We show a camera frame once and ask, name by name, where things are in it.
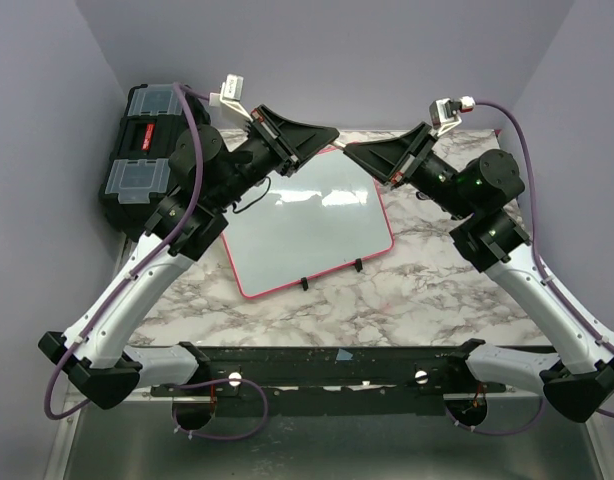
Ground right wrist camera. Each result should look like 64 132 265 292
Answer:
429 96 476 138

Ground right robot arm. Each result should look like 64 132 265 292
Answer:
342 123 614 423

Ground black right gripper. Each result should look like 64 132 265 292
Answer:
342 123 474 221

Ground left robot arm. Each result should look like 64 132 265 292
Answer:
39 105 339 409

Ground blue tape piece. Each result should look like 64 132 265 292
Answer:
336 349 353 362

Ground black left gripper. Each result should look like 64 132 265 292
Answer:
214 106 341 211

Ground black mounting rail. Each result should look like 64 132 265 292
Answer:
123 342 513 429

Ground pink framed whiteboard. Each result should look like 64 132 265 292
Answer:
222 147 394 299

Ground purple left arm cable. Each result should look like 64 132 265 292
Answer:
44 82 269 442

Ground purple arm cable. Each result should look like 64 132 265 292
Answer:
444 99 614 436
44 82 269 442

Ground black toolbox clear lids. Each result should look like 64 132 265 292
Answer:
98 84 189 242

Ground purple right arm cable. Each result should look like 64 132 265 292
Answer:
444 99 614 436

